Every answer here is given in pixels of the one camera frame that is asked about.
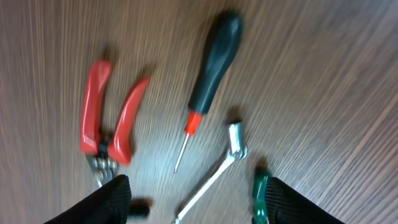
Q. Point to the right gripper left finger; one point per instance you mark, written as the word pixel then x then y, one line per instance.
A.
pixel 108 204

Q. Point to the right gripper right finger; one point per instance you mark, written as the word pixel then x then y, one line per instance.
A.
pixel 284 205

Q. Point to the green handled screwdriver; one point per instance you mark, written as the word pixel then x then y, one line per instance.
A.
pixel 259 209

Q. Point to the orange black needle-nose pliers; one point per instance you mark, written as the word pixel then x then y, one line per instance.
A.
pixel 139 208

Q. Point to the red handled cutters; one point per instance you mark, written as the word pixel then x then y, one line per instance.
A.
pixel 105 155

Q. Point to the silver socket wrench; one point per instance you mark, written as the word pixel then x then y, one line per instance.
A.
pixel 236 150

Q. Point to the black red screwdriver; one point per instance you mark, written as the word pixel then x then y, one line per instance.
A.
pixel 220 48

